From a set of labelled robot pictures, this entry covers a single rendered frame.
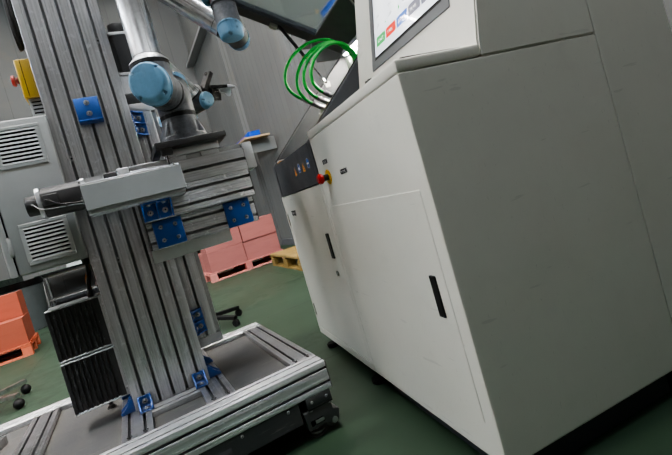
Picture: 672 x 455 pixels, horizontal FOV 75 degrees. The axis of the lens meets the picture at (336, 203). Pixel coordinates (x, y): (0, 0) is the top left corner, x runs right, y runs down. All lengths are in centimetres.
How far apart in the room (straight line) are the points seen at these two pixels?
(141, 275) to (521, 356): 120
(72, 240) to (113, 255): 13
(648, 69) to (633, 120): 16
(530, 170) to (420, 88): 33
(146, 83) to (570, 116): 114
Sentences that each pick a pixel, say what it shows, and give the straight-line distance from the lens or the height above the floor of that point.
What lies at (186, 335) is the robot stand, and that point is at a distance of 170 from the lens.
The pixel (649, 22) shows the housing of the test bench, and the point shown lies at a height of 95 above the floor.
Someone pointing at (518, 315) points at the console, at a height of 37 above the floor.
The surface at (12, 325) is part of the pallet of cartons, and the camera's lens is 559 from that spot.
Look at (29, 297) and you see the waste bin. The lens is 773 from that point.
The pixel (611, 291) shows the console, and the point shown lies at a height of 33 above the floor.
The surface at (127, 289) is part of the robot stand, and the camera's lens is 167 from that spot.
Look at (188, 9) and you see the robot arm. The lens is 163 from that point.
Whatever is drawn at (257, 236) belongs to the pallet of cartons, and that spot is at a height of 42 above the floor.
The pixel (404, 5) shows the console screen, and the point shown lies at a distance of 143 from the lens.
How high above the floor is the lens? 75
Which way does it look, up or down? 2 degrees down
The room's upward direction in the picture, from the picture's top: 16 degrees counter-clockwise
